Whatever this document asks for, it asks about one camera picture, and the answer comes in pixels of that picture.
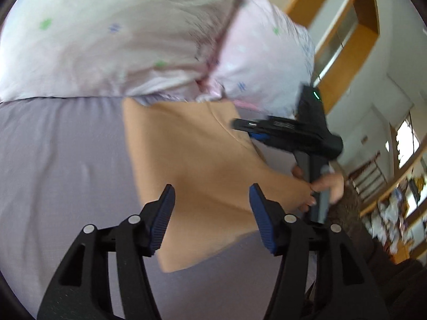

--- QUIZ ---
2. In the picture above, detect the lavender bed sheet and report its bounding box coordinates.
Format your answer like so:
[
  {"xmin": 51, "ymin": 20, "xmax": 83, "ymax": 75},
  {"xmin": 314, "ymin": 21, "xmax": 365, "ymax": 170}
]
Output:
[{"xmin": 0, "ymin": 96, "xmax": 317, "ymax": 320}]

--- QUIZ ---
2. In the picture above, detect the person's right forearm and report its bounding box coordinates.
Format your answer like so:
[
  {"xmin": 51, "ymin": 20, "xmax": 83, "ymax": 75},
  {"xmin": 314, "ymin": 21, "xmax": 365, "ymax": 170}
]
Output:
[{"xmin": 325, "ymin": 187, "xmax": 427, "ymax": 320}]

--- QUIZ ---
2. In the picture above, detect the pink floral pillow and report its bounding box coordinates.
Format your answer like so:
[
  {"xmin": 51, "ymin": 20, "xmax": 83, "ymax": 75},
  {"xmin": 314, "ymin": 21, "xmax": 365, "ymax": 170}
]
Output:
[{"xmin": 133, "ymin": 0, "xmax": 316, "ymax": 118}]

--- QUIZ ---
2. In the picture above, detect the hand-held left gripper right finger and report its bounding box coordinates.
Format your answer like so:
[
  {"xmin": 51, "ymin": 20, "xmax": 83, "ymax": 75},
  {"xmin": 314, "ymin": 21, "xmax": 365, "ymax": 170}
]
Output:
[{"xmin": 249, "ymin": 183, "xmax": 392, "ymax": 320}]

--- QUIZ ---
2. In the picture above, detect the window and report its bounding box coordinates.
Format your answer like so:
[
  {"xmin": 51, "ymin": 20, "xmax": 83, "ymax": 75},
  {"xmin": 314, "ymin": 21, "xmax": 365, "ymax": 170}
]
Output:
[{"xmin": 385, "ymin": 117, "xmax": 419, "ymax": 170}]

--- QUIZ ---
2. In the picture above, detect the wooden chair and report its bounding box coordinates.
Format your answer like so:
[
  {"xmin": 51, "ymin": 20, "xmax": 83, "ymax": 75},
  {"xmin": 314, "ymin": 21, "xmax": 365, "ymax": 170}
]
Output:
[{"xmin": 349, "ymin": 158, "xmax": 389, "ymax": 205}]

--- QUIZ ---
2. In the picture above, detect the white floral pillow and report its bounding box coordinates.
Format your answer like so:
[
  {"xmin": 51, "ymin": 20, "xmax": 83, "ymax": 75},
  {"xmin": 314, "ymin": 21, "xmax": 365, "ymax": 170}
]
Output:
[{"xmin": 0, "ymin": 0, "xmax": 241, "ymax": 102}]

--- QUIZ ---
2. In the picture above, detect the tan cloth garment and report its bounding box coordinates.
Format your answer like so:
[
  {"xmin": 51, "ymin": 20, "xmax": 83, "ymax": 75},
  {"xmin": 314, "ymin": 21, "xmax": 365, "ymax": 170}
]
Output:
[{"xmin": 121, "ymin": 98, "xmax": 316, "ymax": 273}]

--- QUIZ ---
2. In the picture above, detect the person's right hand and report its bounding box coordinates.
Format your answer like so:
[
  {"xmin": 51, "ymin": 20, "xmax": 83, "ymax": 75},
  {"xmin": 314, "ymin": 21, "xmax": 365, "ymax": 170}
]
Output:
[{"xmin": 292, "ymin": 166, "xmax": 346, "ymax": 214}]

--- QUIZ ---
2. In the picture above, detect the cluttered wooden shelf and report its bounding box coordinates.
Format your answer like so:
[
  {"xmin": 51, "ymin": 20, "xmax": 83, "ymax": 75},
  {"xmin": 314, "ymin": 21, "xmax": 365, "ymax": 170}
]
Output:
[{"xmin": 359, "ymin": 153, "xmax": 427, "ymax": 264}]

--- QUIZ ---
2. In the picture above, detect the wooden door frame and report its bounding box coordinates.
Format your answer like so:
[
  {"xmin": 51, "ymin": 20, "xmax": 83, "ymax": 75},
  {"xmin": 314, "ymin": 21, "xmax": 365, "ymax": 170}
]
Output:
[{"xmin": 283, "ymin": 0, "xmax": 381, "ymax": 115}]

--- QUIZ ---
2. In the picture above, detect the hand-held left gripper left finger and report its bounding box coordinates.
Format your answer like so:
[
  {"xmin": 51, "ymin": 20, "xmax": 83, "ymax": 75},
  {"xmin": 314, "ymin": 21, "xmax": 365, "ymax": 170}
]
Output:
[{"xmin": 37, "ymin": 184, "xmax": 176, "ymax": 320}]

